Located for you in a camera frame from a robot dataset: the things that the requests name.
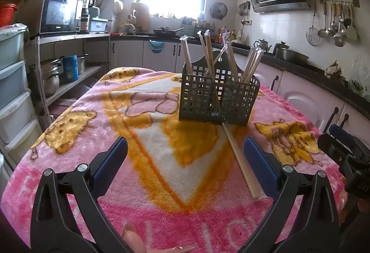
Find bunch of mushrooms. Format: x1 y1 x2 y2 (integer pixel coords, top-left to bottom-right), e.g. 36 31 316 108
324 61 343 79

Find pink cartoon printed blanket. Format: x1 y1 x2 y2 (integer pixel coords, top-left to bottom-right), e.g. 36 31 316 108
0 67 347 253

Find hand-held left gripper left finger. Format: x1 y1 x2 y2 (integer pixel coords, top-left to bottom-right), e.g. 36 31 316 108
30 136 132 253

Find red plastic bucket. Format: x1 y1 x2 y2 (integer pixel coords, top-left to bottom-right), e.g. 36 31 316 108
0 3 19 28

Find chopstick pair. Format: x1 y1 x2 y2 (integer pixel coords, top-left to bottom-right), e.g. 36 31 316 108
222 122 265 200

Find large steel ladle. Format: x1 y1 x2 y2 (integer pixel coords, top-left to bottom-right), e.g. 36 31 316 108
333 4 346 48

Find black microwave oven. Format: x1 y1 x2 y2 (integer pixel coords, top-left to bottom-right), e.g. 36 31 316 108
37 0 83 35

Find group of condiment bottles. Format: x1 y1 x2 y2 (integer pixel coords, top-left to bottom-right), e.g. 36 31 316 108
218 26 245 42

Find small wall fan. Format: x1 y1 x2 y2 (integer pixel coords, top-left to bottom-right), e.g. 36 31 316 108
210 2 228 21

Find group of chopsticks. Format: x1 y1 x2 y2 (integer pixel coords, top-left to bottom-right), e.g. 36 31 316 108
179 30 265 118

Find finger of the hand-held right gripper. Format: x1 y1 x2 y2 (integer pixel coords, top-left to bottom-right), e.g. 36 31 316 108
330 124 355 147
317 133 349 161

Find hanging utensils beside socket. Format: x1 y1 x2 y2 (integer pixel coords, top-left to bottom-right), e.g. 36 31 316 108
238 1 252 25

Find black kitchen countertop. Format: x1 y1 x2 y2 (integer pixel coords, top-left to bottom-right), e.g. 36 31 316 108
111 33 370 113

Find steel slotted spoon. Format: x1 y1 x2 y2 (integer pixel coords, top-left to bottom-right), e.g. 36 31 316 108
328 3 339 34

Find blue hanging bowl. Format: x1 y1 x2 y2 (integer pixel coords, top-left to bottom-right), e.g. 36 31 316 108
149 39 165 53

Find pastel plastic drawer unit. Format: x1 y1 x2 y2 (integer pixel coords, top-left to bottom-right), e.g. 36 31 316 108
0 24 44 174

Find wooden cutting board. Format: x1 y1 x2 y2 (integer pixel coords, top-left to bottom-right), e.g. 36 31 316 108
131 3 150 31

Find black wok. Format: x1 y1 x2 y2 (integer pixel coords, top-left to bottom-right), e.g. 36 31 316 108
153 27 185 37

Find wire mesh strainer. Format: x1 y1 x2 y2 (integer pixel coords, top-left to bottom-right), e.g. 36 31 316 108
306 2 321 46

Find black blender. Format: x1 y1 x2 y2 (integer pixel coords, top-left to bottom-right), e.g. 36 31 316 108
79 0 98 32

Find pale spatula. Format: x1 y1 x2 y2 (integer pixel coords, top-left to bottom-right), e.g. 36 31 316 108
346 4 358 41

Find stacked steel pots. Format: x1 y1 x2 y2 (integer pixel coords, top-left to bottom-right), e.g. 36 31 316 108
29 59 61 97

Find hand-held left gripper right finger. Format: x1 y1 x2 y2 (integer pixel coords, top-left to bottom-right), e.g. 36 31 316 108
240 136 341 253

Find blue canister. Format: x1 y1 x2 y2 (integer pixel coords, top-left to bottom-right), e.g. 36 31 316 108
62 55 79 82

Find person's right hand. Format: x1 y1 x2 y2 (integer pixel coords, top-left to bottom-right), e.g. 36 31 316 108
338 176 370 223

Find black spoon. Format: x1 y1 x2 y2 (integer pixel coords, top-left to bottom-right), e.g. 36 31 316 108
342 3 352 28

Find plastic bag of vegetables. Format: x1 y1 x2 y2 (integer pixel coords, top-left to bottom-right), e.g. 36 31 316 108
348 71 368 95

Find steel kettle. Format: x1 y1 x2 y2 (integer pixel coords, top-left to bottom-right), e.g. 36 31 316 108
254 39 272 53

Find dark green perforated utensil basket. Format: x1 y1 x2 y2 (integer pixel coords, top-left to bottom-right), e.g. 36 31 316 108
178 50 261 126

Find metal shelf rack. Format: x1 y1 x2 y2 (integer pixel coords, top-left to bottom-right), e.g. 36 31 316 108
29 33 112 133

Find grey plastic container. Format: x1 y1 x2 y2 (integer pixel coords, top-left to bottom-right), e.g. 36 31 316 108
88 17 112 33

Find small steel pot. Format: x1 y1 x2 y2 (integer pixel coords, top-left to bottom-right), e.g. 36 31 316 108
77 53 90 74

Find knife rack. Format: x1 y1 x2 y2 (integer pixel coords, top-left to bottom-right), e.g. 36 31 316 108
182 17 200 34

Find white lower kitchen cabinets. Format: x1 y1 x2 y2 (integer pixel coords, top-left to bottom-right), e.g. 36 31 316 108
110 39 370 151

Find steel cooking pot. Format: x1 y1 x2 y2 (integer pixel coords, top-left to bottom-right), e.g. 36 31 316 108
274 48 310 64

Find person's left hand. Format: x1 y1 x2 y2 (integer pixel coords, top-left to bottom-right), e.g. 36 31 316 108
121 222 200 253

